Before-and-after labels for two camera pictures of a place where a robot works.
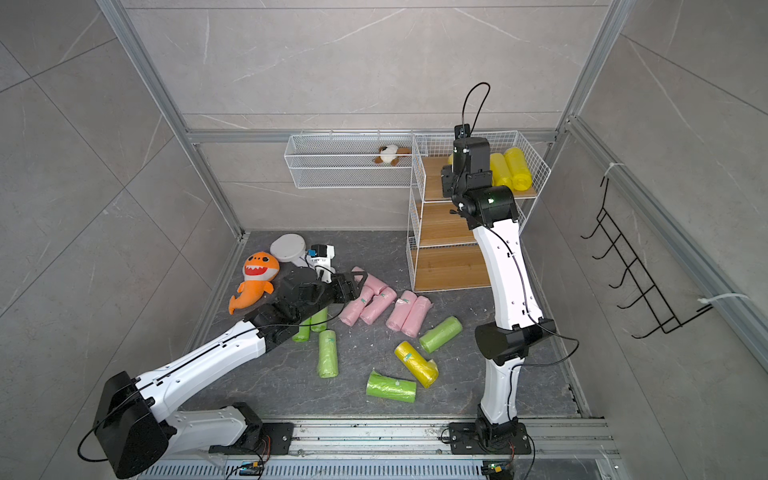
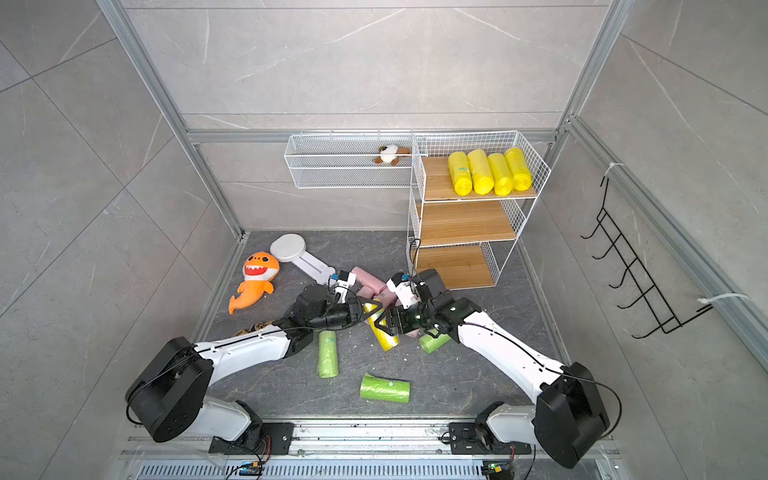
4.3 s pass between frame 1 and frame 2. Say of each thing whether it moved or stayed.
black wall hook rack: stayed
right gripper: moved
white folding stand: stayed
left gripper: moved
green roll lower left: stayed
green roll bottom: stayed
